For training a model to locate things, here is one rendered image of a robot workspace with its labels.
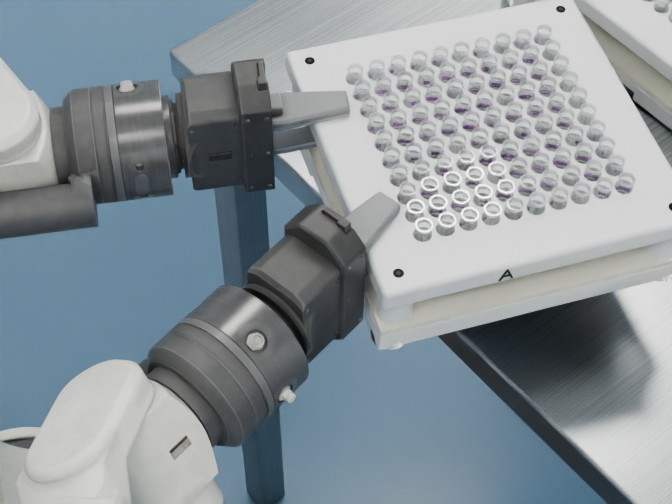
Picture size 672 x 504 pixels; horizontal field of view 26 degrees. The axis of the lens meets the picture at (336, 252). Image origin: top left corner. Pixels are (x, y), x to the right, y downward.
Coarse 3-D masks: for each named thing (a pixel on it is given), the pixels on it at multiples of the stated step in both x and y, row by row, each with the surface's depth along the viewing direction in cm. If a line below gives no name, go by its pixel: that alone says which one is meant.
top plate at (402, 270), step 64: (320, 64) 114; (576, 64) 115; (320, 128) 110; (512, 128) 110; (640, 128) 111; (384, 192) 106; (640, 192) 107; (384, 256) 103; (448, 256) 103; (512, 256) 103; (576, 256) 104
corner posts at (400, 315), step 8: (648, 248) 109; (656, 248) 108; (664, 248) 108; (656, 256) 109; (664, 256) 109; (376, 304) 105; (408, 304) 103; (376, 312) 105; (384, 312) 104; (392, 312) 103; (400, 312) 103; (408, 312) 104; (384, 320) 105; (392, 320) 104; (400, 320) 104; (408, 320) 105
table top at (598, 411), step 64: (320, 0) 138; (384, 0) 138; (448, 0) 138; (192, 64) 133; (512, 320) 117; (576, 320) 117; (640, 320) 117; (512, 384) 113; (576, 384) 113; (640, 384) 113; (576, 448) 110; (640, 448) 110
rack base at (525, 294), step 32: (320, 160) 114; (320, 192) 113; (608, 256) 109; (640, 256) 109; (480, 288) 107; (512, 288) 107; (544, 288) 107; (576, 288) 108; (608, 288) 109; (416, 320) 105; (448, 320) 106; (480, 320) 107
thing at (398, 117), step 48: (528, 48) 114; (384, 96) 111; (432, 96) 111; (480, 96) 112; (528, 96) 112; (432, 144) 109; (480, 144) 109; (528, 144) 110; (576, 144) 109; (432, 192) 105; (480, 192) 106; (528, 192) 106
